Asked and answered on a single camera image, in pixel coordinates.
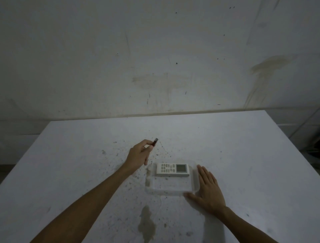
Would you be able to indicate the person's right hand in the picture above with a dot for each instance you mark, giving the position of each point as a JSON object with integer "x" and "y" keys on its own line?
{"x": 209, "y": 195}

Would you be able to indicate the person's left hand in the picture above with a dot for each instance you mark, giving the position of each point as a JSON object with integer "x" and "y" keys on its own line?
{"x": 136, "y": 155}

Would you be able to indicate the person's right middle finger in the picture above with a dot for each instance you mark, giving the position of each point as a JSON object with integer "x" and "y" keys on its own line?
{"x": 207, "y": 176}

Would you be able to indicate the person's right thumb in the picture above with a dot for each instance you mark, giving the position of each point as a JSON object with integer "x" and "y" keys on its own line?
{"x": 191, "y": 195}

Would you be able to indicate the person's right little finger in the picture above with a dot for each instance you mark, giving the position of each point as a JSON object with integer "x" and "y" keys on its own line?
{"x": 215, "y": 185}

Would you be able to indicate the clear plastic container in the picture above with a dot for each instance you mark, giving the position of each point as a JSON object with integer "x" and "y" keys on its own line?
{"x": 170, "y": 186}

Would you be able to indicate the small dark red battery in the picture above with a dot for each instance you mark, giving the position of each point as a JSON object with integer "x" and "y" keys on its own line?
{"x": 155, "y": 142}

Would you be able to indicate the person's left forearm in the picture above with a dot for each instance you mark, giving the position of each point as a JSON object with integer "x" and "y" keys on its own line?
{"x": 85, "y": 207}

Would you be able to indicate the person's right forearm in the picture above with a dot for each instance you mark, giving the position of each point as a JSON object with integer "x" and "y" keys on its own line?
{"x": 246, "y": 227}

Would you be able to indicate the white remote control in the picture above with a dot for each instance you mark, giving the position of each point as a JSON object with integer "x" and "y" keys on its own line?
{"x": 172, "y": 169}

